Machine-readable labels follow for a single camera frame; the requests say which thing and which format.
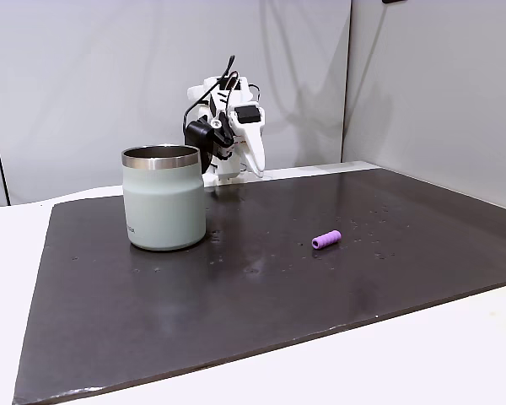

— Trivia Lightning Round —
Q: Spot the pale green steel-rimmed cup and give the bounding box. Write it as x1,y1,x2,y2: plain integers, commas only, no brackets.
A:
121,144,207,252

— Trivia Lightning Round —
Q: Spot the black camera cable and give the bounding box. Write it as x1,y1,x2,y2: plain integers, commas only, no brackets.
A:
180,56,237,132

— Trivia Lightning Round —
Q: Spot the dark brown table mat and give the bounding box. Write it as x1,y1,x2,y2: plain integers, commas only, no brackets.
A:
11,167,506,405

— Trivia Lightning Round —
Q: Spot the purple pen grip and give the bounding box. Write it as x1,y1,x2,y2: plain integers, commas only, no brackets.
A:
311,229,342,251

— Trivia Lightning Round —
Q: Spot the black camera box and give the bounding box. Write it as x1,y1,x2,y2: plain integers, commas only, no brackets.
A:
184,120,236,164

